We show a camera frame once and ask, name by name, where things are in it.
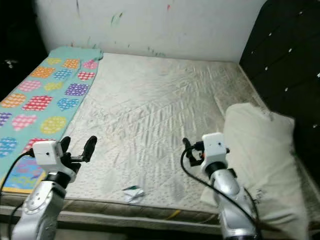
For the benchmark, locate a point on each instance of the blue yellow children's book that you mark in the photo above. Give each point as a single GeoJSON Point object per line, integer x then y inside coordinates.
{"type": "Point", "coordinates": [22, 177]}

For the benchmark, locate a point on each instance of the white wrapper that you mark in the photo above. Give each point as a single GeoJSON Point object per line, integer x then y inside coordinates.
{"type": "Point", "coordinates": [133, 194]}

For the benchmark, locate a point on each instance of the cream pillow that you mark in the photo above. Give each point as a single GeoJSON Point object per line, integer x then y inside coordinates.
{"type": "Point", "coordinates": [260, 145]}

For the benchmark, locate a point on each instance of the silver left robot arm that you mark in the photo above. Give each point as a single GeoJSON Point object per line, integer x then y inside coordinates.
{"type": "Point", "coordinates": [37, 210]}

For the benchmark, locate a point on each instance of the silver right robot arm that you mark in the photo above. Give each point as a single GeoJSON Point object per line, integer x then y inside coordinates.
{"type": "Point", "coordinates": [230, 200]}

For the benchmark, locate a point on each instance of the white quilted mattress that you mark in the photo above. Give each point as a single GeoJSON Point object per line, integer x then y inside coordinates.
{"type": "Point", "coordinates": [155, 115]}

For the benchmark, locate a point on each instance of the teal blanket with coloured hearts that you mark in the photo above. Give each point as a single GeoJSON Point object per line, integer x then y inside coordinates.
{"type": "Point", "coordinates": [50, 85]}

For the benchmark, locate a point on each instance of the black bag with silver clasp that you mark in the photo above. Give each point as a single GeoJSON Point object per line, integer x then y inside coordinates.
{"type": "Point", "coordinates": [10, 63]}

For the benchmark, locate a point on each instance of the black tufted headboard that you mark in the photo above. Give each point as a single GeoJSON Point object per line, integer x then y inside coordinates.
{"type": "Point", "coordinates": [285, 60]}

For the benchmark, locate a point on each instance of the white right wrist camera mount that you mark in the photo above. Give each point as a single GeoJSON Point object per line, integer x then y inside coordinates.
{"type": "Point", "coordinates": [214, 146]}

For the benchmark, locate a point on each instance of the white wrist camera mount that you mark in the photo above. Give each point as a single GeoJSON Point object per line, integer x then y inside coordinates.
{"type": "Point", "coordinates": [47, 155]}
{"type": "Point", "coordinates": [214, 146]}

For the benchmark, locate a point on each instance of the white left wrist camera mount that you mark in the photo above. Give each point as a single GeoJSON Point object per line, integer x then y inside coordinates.
{"type": "Point", "coordinates": [47, 155]}

